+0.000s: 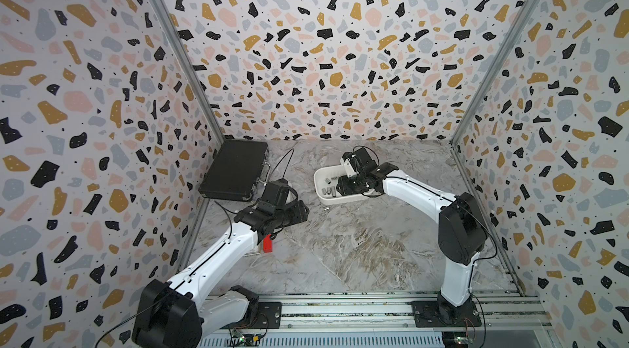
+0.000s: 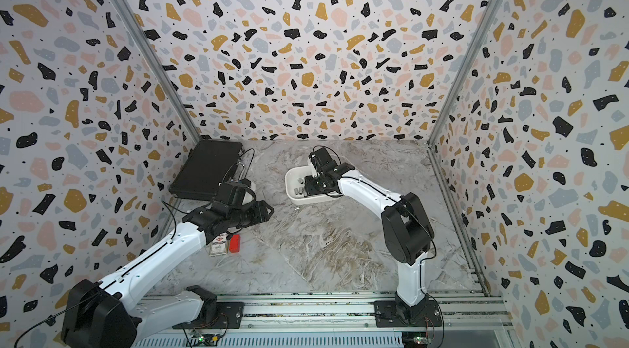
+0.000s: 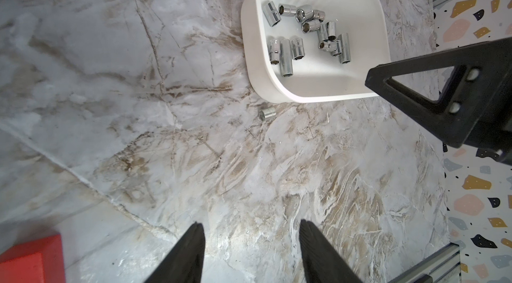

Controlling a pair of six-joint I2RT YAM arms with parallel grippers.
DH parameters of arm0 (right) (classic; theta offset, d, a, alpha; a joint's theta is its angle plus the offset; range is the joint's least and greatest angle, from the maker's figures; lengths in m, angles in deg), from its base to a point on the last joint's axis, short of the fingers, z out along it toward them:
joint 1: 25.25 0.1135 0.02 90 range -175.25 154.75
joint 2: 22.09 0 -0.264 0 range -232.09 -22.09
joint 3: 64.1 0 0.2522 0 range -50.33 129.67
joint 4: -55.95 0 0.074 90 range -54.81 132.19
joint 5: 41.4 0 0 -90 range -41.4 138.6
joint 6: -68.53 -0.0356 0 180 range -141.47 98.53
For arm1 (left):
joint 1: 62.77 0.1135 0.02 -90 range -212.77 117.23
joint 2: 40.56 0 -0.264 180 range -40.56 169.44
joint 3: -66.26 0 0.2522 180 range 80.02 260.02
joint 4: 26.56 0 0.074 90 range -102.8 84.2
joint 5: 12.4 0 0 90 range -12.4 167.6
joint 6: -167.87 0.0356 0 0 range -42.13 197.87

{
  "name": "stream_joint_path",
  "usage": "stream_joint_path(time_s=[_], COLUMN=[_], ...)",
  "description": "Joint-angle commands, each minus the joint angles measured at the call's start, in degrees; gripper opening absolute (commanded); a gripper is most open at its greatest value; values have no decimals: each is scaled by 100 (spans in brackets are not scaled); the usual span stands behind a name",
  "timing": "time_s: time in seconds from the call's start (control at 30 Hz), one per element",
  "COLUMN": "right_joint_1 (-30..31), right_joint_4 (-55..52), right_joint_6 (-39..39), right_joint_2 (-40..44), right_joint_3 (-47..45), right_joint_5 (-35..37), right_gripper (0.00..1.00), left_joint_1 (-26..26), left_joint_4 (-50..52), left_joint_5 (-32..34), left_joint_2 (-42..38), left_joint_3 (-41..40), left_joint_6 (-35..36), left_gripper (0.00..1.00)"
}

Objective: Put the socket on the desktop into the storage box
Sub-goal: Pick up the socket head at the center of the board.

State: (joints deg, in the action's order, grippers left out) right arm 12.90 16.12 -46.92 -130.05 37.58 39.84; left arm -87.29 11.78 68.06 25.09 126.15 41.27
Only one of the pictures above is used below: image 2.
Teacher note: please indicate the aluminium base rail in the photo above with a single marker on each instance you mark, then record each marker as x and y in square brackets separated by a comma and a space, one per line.
[347, 319]

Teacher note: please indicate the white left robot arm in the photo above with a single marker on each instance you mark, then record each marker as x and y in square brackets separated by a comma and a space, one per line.
[108, 313]

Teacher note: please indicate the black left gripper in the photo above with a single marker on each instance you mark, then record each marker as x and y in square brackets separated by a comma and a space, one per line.
[260, 212]

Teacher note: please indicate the white plastic storage box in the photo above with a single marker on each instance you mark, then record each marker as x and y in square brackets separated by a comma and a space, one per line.
[304, 187]

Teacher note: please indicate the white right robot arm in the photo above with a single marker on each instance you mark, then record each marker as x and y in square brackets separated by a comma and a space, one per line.
[407, 230]

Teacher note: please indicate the playing card box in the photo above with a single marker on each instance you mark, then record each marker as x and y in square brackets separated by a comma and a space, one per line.
[220, 245]

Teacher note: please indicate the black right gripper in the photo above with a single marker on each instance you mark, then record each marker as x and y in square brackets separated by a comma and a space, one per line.
[308, 187]

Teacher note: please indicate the red rectangular block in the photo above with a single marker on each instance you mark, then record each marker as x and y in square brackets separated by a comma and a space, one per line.
[235, 244]

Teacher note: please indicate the black tool case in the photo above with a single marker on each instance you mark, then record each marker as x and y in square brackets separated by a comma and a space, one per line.
[209, 164]

